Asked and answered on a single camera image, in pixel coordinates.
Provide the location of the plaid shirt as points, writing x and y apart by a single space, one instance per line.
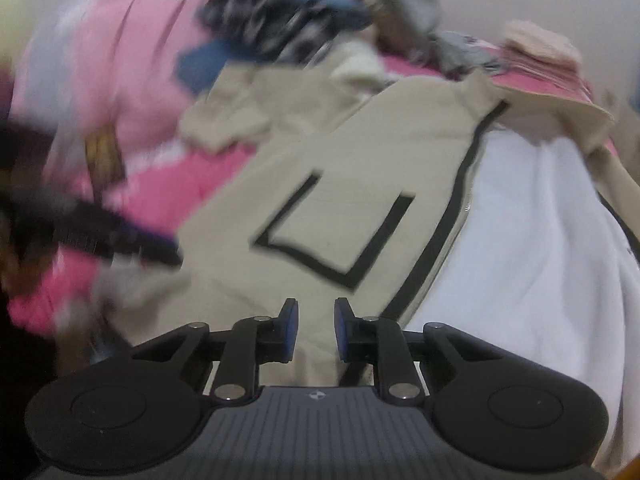
270 15

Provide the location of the grey garment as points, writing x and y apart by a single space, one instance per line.
415 5

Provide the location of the pink floral blanket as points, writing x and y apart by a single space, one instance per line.
140 60

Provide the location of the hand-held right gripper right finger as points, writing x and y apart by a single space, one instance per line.
342 330

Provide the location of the beige zip jacket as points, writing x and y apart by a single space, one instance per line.
320 185

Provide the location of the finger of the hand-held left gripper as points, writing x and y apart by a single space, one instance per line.
125 237

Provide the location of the pink checked towel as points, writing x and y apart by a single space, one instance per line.
545 55

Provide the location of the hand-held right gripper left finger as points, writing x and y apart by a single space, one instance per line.
289 330

